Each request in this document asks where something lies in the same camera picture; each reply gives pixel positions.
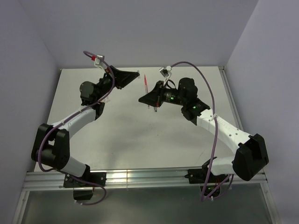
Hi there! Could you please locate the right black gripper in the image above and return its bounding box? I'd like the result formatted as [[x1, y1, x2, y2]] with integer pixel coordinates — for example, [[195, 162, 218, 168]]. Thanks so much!
[[138, 81, 186, 108]]

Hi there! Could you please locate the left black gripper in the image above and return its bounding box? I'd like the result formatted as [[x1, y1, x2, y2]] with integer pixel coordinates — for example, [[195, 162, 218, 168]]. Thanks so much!
[[95, 66, 139, 101]]

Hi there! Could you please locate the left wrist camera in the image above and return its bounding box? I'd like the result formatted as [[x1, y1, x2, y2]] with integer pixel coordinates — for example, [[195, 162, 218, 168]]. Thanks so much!
[[91, 55, 106, 70]]

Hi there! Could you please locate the aluminium mounting rail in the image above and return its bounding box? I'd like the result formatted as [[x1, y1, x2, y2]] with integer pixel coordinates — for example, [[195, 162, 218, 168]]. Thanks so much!
[[22, 163, 268, 194]]

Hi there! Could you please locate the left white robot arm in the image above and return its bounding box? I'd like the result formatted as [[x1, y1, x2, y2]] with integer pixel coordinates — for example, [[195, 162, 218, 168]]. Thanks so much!
[[31, 66, 140, 186]]

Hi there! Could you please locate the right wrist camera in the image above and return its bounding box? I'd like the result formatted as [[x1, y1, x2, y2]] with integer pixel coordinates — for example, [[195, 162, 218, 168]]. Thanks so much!
[[159, 65, 172, 86]]

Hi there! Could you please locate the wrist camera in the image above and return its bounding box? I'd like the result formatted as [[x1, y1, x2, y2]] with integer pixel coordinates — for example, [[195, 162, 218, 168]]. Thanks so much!
[[159, 65, 172, 86], [91, 55, 106, 70]]

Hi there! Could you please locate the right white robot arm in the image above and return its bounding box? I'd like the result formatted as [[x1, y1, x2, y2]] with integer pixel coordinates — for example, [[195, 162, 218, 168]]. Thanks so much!
[[138, 77, 269, 182]]

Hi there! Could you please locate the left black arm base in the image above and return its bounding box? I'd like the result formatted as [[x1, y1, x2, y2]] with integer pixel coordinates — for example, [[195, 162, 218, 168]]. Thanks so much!
[[63, 172, 107, 206]]

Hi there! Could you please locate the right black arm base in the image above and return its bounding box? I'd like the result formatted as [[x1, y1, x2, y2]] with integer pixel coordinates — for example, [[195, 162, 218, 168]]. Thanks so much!
[[184, 164, 228, 196]]

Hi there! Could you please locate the red highlighter pen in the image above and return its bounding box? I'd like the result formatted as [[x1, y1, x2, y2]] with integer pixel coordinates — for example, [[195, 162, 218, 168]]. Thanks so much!
[[144, 74, 150, 109]]

